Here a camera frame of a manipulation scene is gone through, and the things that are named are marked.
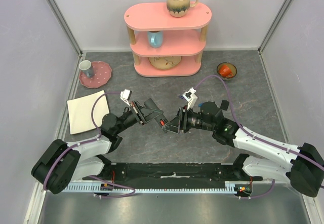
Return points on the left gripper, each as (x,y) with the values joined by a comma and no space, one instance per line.
(136,108)

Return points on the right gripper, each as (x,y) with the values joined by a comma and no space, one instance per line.
(181,120)

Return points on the black remote control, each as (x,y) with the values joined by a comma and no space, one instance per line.
(151,104)

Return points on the black battery cover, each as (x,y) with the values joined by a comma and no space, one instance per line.
(224,105)

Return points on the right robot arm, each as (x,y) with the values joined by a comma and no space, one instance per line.
(300,166)

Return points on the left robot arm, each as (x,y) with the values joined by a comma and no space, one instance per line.
(64,162)

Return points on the beige floral plate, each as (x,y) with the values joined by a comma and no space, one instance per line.
(165,63)

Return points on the pink dotted plate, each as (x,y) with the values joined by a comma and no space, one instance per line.
(102,74)

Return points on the cream square plate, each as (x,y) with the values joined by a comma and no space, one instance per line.
(79,111)

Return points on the light blue mug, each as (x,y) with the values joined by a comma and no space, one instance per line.
(155,38)

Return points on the orange cup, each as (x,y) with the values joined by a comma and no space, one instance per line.
(225,71)

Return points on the grey white mug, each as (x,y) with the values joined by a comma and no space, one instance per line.
(86,68)

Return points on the brown patterned bowl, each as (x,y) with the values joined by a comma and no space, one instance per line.
(232,67)

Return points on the pink three-tier shelf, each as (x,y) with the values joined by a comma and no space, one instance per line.
(184,37)

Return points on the beige ceramic mug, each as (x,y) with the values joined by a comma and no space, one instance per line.
(179,8)

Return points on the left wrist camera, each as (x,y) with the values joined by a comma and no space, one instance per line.
(125,96)

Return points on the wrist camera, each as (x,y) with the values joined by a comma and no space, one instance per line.
(125,96)
(190,97)

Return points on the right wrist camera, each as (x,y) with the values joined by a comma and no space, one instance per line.
(190,97)

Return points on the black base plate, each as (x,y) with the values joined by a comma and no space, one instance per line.
(174,175)

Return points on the white cable duct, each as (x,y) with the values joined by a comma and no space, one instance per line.
(100,188)

